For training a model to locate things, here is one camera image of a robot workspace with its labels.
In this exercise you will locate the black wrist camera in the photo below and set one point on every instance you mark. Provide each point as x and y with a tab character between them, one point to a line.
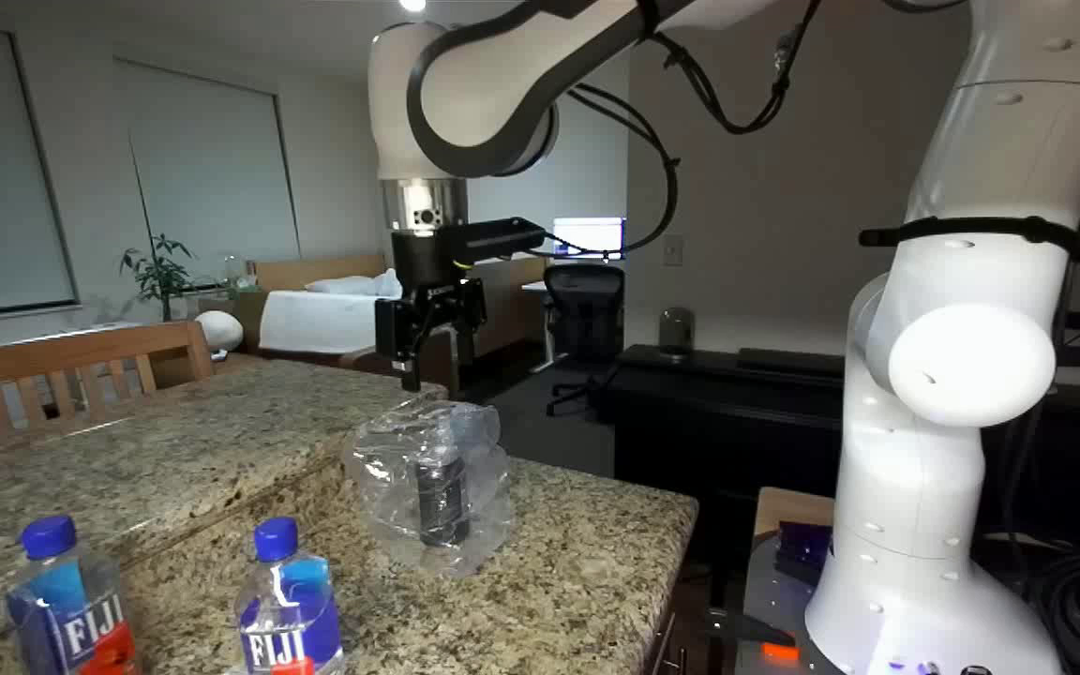
497	239

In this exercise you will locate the black office chair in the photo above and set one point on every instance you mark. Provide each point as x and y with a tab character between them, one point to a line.
586	323

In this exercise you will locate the right Fiji water bottle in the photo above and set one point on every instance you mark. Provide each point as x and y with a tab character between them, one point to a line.
286	617

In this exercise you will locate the computer monitor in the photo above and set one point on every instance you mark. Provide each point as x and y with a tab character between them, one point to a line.
590	239

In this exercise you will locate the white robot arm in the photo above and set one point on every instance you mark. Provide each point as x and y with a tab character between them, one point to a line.
941	346

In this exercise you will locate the green potted plant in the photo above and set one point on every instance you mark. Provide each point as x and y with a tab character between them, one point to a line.
158	272

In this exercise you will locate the black low cabinet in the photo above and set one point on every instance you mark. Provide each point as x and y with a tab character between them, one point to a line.
723	426

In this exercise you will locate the bed with white sheets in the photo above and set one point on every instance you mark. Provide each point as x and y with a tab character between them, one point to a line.
313	304

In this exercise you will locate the clear plastic bag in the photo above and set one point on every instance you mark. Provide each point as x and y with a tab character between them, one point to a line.
383	467

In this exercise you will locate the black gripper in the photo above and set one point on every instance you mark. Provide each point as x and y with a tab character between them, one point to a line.
432	296

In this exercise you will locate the left Fiji water bottle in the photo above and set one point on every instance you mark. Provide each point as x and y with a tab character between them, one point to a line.
66	609

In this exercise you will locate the fiji water bottle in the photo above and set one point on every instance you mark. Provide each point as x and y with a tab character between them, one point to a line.
66	609
286	617

